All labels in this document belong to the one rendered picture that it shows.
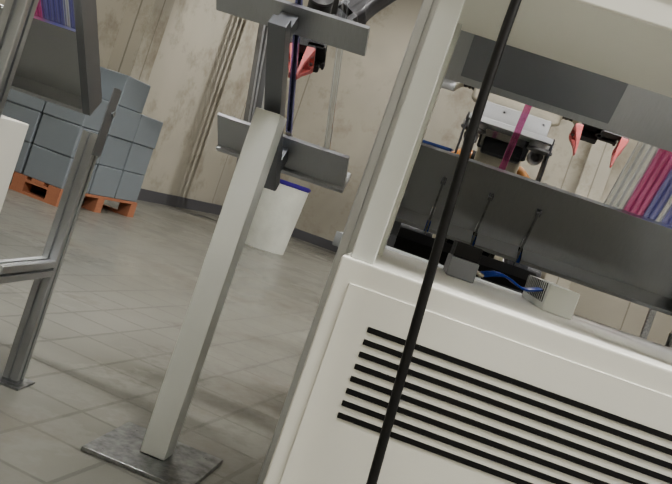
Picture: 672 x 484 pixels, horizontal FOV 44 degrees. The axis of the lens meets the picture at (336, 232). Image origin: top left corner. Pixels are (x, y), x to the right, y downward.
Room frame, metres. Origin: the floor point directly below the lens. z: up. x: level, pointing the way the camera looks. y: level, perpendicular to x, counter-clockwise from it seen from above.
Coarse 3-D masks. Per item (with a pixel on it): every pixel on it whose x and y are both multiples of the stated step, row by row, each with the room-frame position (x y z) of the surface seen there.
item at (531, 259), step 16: (400, 208) 1.97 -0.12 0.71; (432, 208) 1.99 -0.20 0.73; (416, 224) 1.94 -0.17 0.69; (432, 224) 1.95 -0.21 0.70; (464, 240) 1.93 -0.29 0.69; (480, 240) 1.94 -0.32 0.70; (496, 240) 1.95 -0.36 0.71; (512, 256) 1.92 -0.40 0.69; (528, 256) 1.93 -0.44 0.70; (544, 256) 1.94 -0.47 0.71; (560, 272) 1.91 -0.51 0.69; (576, 272) 1.92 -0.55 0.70; (592, 272) 1.93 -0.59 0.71; (592, 288) 1.91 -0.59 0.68; (608, 288) 1.90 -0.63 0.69; (624, 288) 1.91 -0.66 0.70; (640, 304) 1.90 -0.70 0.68; (656, 304) 1.89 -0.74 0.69
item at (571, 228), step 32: (416, 160) 1.87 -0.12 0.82; (448, 160) 1.85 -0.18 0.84; (416, 192) 1.93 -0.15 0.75; (480, 192) 1.88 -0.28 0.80; (512, 192) 1.85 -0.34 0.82; (544, 192) 1.83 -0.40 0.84; (512, 224) 1.91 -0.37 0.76; (544, 224) 1.88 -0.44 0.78; (576, 224) 1.86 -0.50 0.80; (608, 224) 1.83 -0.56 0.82; (640, 224) 1.81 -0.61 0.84; (576, 256) 1.91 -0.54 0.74; (608, 256) 1.89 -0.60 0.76; (640, 256) 1.86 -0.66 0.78; (640, 288) 1.92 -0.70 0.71
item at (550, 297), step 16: (448, 256) 1.56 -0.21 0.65; (464, 256) 1.45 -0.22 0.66; (480, 256) 1.45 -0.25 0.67; (448, 272) 1.45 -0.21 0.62; (464, 272) 1.45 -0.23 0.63; (480, 272) 1.53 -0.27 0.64; (496, 272) 1.53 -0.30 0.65; (528, 288) 1.46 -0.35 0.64; (544, 288) 1.40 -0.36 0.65; (560, 288) 1.35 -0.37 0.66; (544, 304) 1.36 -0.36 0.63; (560, 304) 1.35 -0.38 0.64; (576, 304) 1.35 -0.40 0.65
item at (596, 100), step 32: (480, 64) 1.64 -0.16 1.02; (512, 64) 1.62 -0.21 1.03; (544, 64) 1.60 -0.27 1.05; (512, 96) 1.70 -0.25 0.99; (544, 96) 1.64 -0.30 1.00; (576, 96) 1.62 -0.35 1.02; (608, 96) 1.60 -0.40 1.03; (640, 96) 1.62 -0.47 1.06; (608, 128) 1.69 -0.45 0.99; (640, 128) 1.67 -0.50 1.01
